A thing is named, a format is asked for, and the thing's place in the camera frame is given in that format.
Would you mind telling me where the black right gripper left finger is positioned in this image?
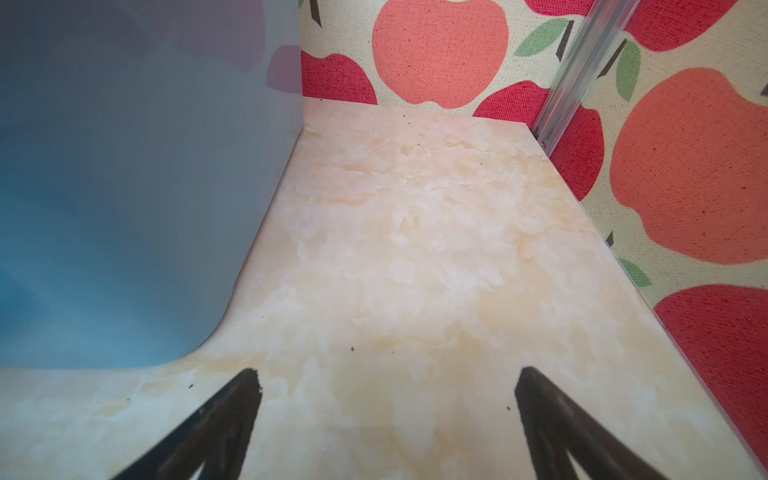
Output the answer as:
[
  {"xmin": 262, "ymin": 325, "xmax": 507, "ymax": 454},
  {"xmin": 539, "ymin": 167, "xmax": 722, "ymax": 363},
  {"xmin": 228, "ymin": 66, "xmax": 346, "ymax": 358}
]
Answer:
[{"xmin": 116, "ymin": 368, "xmax": 262, "ymax": 479}]

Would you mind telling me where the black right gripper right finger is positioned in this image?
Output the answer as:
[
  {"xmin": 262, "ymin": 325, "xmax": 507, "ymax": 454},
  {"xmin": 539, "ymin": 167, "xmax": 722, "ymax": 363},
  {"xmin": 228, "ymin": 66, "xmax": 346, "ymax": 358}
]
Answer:
[{"xmin": 515, "ymin": 366, "xmax": 665, "ymax": 480}]

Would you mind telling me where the blue plastic bin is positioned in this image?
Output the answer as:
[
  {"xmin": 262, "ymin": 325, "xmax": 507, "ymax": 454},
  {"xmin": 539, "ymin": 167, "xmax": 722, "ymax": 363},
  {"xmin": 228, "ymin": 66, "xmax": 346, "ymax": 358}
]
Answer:
[{"xmin": 1, "ymin": 1, "xmax": 303, "ymax": 369}]

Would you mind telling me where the right aluminium corner post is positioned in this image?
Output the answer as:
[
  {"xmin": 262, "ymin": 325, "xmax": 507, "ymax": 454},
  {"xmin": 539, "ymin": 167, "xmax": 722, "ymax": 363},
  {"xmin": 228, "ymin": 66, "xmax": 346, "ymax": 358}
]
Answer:
[{"xmin": 532, "ymin": 0, "xmax": 639, "ymax": 156}]

